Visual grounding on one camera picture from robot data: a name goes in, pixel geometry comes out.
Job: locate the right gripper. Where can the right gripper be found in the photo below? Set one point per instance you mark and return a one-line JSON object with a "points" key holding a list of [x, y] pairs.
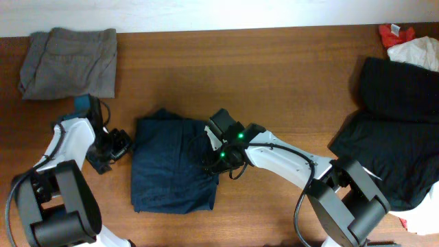
{"points": [[212, 165]]}

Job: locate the folded grey shorts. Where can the folded grey shorts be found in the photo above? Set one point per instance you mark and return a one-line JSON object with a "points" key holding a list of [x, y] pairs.
{"points": [[65, 63]]}

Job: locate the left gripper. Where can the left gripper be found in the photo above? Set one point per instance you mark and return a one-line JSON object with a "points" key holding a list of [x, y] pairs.
{"points": [[116, 145]]}

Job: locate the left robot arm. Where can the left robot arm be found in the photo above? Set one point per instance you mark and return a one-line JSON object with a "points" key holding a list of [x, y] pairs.
{"points": [[55, 204]]}

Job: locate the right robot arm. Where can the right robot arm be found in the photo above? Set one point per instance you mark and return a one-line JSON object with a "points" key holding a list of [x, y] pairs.
{"points": [[342, 192]]}

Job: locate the navy blue shorts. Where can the navy blue shorts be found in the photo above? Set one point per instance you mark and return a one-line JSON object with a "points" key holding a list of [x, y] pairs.
{"points": [[167, 161]]}

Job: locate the red cloth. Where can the red cloth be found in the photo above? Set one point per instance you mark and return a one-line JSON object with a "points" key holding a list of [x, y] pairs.
{"points": [[392, 35]]}

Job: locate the black shirt white stripe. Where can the black shirt white stripe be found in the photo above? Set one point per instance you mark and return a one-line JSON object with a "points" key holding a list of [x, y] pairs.
{"points": [[403, 155]]}

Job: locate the white cloth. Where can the white cloth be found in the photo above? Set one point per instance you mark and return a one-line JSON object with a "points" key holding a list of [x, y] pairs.
{"points": [[422, 52]]}

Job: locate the black shorts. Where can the black shorts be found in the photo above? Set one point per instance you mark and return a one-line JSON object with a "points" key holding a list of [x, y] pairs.
{"points": [[399, 91]]}

